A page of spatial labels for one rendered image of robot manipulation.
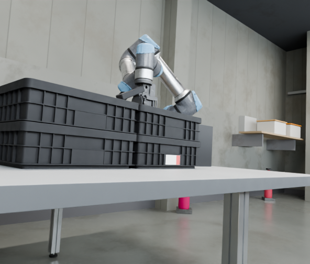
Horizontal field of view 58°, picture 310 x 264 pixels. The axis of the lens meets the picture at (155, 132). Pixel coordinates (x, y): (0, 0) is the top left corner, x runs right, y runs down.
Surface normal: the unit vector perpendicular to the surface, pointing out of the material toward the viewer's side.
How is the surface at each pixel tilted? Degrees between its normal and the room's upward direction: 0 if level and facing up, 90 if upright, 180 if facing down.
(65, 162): 90
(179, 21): 90
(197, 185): 90
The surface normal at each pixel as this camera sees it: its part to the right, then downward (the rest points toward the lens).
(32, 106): 0.73, -0.01
